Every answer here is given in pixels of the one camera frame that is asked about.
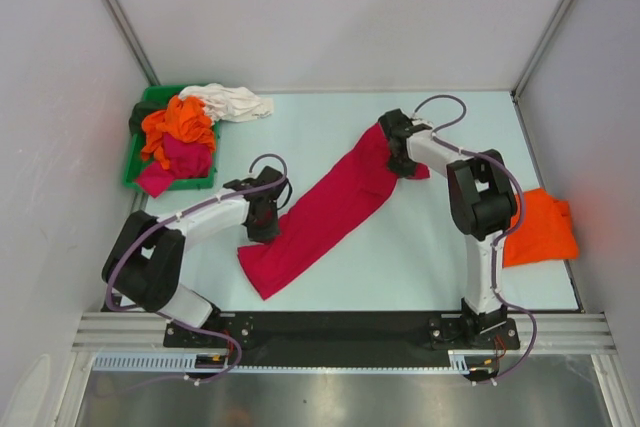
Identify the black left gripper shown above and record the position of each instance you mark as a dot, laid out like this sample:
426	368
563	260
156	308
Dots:
268	234

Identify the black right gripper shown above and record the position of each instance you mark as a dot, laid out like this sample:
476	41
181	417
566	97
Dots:
403	172

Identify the crimson t shirt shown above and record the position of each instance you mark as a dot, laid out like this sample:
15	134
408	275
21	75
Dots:
358	185

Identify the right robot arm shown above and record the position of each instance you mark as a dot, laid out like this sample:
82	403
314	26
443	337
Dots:
481	203

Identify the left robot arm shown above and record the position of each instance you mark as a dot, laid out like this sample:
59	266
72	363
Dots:
145	262

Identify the magenta t shirt in bin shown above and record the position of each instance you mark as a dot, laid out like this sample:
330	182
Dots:
176	165

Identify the white t shirt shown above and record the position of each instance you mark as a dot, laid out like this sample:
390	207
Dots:
228	104

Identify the crumpled orange t shirt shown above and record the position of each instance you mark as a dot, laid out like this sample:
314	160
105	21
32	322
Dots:
184	120

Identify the green plastic bin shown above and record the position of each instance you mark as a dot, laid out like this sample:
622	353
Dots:
134	164

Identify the dark green t shirt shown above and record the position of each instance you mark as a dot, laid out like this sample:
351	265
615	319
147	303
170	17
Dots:
139	112

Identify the folded orange t shirt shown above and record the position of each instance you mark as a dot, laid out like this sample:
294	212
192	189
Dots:
546	234

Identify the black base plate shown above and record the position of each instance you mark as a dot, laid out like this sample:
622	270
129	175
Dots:
352	339

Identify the grey slotted cable duct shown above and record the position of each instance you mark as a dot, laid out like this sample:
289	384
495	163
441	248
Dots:
187	363

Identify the aluminium frame rail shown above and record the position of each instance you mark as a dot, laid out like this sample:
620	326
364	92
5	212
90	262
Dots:
142	332

